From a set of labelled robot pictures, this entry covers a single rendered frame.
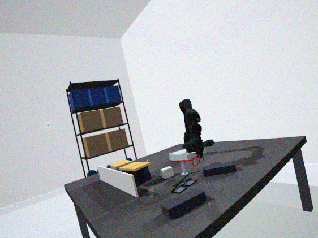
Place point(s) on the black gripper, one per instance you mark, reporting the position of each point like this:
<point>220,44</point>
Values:
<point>199,147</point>

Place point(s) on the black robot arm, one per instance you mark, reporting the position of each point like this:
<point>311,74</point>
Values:
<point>191,120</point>

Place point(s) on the long white flat panel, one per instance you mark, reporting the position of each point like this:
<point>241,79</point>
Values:
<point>118,179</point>

